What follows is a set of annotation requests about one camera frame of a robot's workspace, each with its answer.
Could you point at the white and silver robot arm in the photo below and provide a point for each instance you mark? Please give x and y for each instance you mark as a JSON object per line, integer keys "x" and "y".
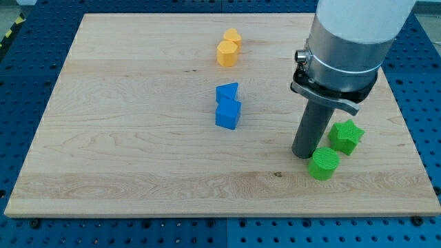
{"x": 348, "y": 42}

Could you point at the light wooden board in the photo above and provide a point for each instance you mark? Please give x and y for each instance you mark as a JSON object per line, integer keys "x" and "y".
{"x": 129, "y": 130}

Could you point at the blue cube block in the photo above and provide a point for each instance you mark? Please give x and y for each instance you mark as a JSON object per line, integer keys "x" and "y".
{"x": 228, "y": 113}

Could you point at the green star block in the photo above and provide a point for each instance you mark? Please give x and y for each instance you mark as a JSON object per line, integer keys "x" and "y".
{"x": 345, "y": 136}

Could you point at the yellow hexagon block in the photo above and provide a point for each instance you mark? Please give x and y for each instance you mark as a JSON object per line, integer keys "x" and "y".
{"x": 227, "y": 53}

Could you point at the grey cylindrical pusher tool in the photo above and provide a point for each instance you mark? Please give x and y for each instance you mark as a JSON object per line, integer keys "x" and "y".
{"x": 312, "y": 126}

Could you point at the blue triangle block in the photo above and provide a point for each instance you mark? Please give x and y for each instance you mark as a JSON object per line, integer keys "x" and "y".
{"x": 227, "y": 91}

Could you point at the green cylinder block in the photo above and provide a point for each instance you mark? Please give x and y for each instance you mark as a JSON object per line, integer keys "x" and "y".
{"x": 323, "y": 163}

